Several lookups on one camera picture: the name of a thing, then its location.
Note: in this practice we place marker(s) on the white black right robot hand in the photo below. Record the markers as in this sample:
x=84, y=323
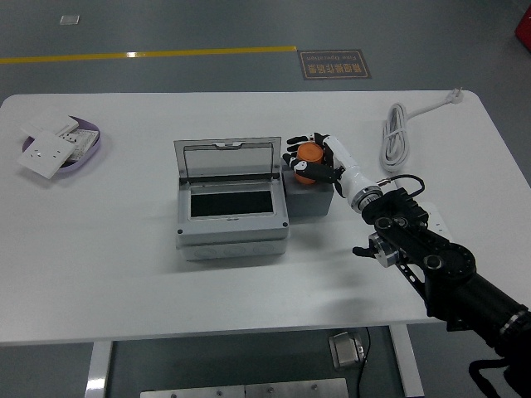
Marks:
x=352, y=178

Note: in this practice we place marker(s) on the orange cylinder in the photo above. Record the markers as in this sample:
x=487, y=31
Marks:
x=310, y=152

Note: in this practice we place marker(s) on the grey junction box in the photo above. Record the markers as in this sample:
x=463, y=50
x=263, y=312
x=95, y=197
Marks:
x=232, y=240

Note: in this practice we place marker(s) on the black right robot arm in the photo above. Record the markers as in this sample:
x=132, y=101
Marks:
x=452, y=261

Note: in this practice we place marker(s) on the grey cube with round hole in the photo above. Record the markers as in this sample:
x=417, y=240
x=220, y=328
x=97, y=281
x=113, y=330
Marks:
x=309, y=201

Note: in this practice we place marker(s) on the white power strip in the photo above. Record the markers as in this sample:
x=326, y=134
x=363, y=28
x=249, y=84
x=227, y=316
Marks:
x=435, y=215

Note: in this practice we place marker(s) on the brown floor sign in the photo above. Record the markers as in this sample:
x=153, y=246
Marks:
x=334, y=64

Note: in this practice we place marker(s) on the grey foot pedal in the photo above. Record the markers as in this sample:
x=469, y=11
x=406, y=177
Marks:
x=346, y=350

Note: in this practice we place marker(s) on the white table leg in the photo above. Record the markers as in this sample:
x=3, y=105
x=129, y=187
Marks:
x=408, y=365
x=98, y=373

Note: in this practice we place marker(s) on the yellow floor tape line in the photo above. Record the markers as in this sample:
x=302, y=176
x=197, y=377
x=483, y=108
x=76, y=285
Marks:
x=166, y=54

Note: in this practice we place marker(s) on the red object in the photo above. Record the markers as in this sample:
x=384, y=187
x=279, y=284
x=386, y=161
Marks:
x=523, y=29

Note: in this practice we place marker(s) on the purple oval tray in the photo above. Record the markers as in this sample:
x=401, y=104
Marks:
x=88, y=123

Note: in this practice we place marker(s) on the white perforated socket panel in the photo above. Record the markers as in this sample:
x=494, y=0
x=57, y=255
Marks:
x=83, y=141

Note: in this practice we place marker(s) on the small metal floor plate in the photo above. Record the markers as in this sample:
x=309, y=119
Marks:
x=69, y=20

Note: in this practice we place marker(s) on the metal base plate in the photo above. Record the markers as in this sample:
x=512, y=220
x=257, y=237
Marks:
x=249, y=391

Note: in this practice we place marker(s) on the white wall socket plate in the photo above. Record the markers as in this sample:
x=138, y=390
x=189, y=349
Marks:
x=43, y=155

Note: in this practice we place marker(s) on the white blank switch plate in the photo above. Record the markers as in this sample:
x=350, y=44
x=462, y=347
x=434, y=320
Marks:
x=47, y=122

